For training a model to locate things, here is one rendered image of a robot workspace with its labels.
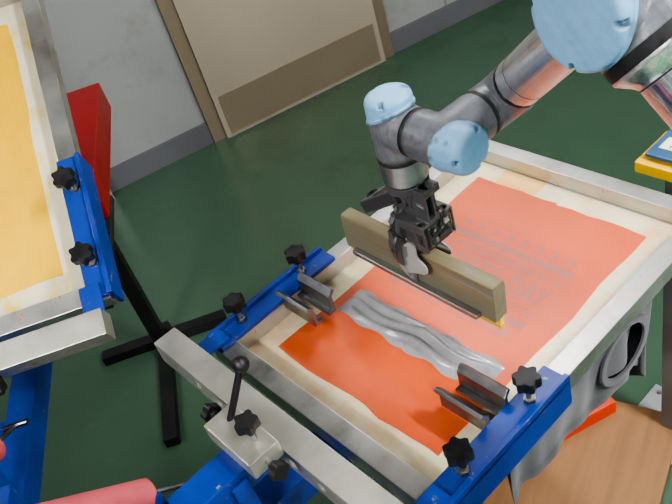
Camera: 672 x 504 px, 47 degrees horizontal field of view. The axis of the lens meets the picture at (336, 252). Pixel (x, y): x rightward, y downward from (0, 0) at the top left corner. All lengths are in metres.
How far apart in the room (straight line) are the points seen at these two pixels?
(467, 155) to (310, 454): 0.50
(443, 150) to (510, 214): 0.61
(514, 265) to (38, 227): 0.93
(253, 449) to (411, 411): 0.28
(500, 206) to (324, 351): 0.50
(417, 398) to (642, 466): 1.13
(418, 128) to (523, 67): 0.16
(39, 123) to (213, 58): 2.40
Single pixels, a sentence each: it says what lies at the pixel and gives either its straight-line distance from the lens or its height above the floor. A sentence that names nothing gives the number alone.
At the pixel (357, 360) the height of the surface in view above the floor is 0.95.
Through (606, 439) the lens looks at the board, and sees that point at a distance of 2.42.
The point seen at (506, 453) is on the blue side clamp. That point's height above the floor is 0.99.
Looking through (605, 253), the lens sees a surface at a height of 0.95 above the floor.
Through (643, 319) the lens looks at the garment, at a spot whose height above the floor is 0.79.
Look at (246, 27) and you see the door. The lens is 4.10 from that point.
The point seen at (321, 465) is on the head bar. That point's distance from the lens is 1.21.
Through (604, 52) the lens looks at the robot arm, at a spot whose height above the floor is 1.63.
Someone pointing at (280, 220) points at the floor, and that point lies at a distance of 3.49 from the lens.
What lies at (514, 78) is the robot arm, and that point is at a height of 1.46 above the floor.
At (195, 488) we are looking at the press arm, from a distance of 1.26.
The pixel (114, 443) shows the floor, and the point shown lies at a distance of 2.91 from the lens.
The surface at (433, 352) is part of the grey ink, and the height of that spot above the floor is 0.96.
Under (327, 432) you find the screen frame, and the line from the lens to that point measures 1.31.
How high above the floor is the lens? 1.99
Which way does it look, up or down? 38 degrees down
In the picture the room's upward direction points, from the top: 18 degrees counter-clockwise
